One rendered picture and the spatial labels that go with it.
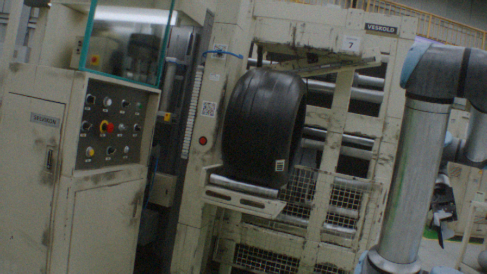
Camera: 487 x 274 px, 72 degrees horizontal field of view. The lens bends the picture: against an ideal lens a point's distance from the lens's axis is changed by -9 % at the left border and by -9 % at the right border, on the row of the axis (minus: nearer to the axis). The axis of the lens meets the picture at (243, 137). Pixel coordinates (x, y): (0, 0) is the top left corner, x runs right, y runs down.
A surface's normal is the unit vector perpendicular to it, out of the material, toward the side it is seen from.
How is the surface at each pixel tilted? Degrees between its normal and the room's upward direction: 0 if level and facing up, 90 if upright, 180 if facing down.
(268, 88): 53
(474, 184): 90
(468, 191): 90
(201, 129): 90
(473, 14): 90
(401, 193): 104
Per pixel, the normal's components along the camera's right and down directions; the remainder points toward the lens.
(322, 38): -0.27, 0.00
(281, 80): -0.04, -0.75
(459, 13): 0.11, 0.07
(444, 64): -0.55, -0.05
